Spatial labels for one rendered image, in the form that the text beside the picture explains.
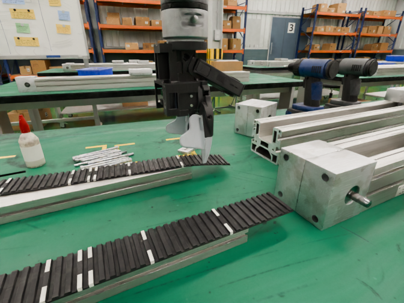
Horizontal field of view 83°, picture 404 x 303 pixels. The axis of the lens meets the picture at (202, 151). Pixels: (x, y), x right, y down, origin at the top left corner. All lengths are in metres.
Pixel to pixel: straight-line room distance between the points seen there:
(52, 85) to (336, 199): 1.76
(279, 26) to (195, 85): 12.85
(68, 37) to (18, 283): 2.92
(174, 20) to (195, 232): 0.30
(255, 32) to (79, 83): 11.20
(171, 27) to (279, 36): 12.87
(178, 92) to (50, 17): 2.82
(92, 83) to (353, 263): 1.73
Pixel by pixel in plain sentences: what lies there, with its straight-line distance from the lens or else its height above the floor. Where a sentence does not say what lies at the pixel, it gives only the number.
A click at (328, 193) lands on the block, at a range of 0.36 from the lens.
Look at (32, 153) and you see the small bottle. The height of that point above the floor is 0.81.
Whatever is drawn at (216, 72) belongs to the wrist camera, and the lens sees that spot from 0.43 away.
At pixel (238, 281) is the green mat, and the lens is 0.30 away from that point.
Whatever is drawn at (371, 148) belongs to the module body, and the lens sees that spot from 0.56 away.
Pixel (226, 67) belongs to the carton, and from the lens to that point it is 2.53.
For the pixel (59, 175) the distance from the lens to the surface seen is 0.49.
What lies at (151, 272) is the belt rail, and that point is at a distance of 0.30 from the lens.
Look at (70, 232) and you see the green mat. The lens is 0.40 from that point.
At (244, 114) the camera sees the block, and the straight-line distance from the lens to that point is 0.71.
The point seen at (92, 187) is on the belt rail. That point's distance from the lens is 0.43.
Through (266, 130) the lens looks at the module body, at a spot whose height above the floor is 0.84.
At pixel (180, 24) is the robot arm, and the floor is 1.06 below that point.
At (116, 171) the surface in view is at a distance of 0.46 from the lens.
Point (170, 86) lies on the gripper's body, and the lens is 0.38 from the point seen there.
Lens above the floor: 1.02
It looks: 24 degrees down
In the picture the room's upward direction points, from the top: straight up
